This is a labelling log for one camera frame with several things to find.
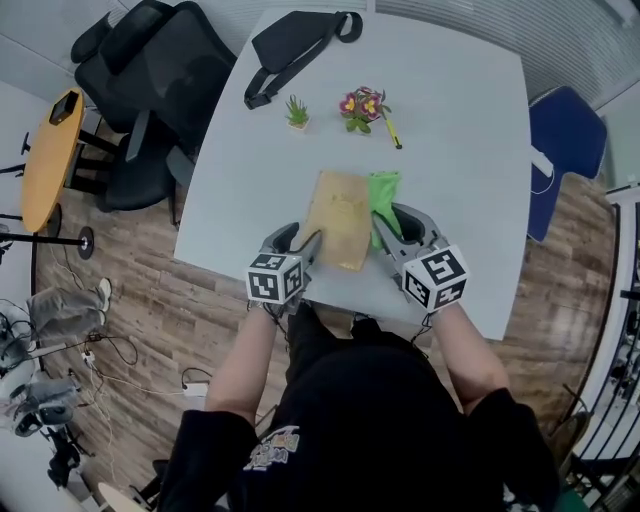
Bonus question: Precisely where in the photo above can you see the potted flowering plant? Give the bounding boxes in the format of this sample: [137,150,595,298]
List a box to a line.
[338,85,393,135]

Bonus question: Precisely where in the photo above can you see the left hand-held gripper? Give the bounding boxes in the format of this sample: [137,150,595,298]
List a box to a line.
[245,221,324,317]

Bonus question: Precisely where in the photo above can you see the grey handheld device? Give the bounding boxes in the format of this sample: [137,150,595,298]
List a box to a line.
[9,377,81,439]

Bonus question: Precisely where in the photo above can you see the person's right forearm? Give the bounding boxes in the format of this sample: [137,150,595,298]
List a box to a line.
[429,302,511,416]

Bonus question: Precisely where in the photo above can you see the white charger with cable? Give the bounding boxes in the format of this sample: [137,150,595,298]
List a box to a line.
[528,144,557,196]

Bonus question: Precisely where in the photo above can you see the tan wooden cutting board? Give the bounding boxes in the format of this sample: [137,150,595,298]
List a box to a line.
[301,169,375,273]

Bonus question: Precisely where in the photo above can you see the person's black trousers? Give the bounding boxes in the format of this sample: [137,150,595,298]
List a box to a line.
[287,302,431,361]

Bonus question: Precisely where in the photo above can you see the small green potted plant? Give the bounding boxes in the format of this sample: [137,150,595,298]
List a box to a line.
[284,94,311,132]

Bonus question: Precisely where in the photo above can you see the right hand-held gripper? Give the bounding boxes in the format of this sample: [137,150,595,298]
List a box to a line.
[371,202,472,315]

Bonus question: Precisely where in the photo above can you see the person's left forearm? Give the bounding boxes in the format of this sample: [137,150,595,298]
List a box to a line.
[204,299,279,426]

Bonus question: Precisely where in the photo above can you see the black metal shelf rack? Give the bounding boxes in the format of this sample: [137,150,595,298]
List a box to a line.
[569,184,640,512]

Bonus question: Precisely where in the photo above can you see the yellow utility knife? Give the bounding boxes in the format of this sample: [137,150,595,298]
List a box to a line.
[382,112,404,150]

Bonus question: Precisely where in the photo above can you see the teal green seat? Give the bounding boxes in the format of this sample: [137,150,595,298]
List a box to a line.
[559,489,591,512]

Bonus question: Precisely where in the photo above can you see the small black box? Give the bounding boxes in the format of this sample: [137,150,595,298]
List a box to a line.
[48,92,80,125]

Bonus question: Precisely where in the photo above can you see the green cloth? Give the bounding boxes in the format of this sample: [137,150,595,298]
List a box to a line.
[367,170,404,251]

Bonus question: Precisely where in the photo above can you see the person's black t-shirt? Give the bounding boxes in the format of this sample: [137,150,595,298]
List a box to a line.
[157,344,561,512]

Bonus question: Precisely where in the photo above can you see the blue chair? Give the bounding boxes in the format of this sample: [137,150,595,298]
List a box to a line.
[527,84,609,244]

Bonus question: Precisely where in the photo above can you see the round wooden table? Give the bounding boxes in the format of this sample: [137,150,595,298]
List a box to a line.
[20,87,124,235]

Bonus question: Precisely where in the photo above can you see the black sling bag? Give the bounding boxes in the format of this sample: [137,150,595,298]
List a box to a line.
[243,10,365,111]

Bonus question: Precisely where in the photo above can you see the black mesh office chair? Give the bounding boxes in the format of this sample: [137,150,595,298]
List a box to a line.
[70,10,151,135]
[99,0,239,229]

